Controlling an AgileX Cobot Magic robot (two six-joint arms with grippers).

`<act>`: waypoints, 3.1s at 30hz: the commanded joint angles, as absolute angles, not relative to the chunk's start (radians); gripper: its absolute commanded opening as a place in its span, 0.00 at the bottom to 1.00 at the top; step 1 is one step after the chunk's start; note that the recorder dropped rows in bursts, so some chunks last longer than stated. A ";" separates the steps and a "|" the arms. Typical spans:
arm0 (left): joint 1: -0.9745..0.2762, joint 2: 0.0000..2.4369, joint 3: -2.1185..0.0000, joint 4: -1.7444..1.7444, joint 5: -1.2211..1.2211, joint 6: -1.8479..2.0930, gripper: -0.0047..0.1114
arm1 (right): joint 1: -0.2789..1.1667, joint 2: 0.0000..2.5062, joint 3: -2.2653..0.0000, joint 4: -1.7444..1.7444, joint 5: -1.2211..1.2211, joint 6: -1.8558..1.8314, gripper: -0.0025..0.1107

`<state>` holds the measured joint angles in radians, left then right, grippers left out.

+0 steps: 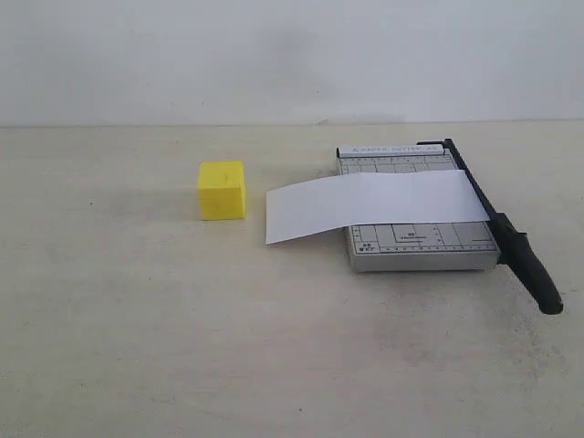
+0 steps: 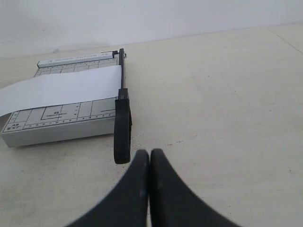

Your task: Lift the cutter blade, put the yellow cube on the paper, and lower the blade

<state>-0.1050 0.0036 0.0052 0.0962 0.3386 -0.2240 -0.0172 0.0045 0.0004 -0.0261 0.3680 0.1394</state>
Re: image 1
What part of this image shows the grey paper cutter base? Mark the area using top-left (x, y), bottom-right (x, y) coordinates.
top-left (336, 141), bottom-right (500, 273)

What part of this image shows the black cutter blade arm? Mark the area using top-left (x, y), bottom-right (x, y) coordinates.
top-left (417, 139), bottom-right (564, 315)

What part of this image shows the yellow foam cube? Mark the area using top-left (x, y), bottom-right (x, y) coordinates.
top-left (198, 161), bottom-right (247, 221)

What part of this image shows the white paper sheet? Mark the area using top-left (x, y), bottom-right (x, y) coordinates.
top-left (266, 170), bottom-right (489, 245)

